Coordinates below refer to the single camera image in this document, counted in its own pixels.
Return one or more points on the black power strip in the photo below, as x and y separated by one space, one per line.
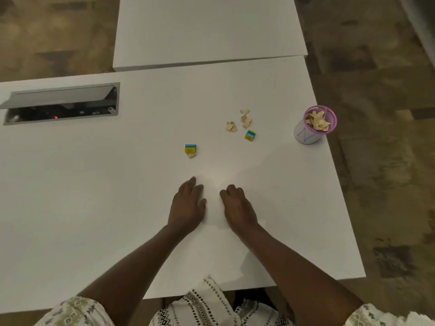
61 112

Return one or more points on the white cup with pink rim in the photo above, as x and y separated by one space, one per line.
306 135

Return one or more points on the person's left hand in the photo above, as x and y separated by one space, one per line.
186 208

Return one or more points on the person's left thumb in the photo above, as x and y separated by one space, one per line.
203 207

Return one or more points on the person's left forearm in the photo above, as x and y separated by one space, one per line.
136 268

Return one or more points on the person's right thumb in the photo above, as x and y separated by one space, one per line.
223 198

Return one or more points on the person's right hand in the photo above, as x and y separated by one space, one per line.
239 210

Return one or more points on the pile of tan paper wrappers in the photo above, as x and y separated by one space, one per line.
318 121

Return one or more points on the person's right forearm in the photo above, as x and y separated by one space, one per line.
299 271

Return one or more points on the blue yellow wrapped cube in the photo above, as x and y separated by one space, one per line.
191 149
250 135

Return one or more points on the white patterned garment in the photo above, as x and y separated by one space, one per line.
204 307

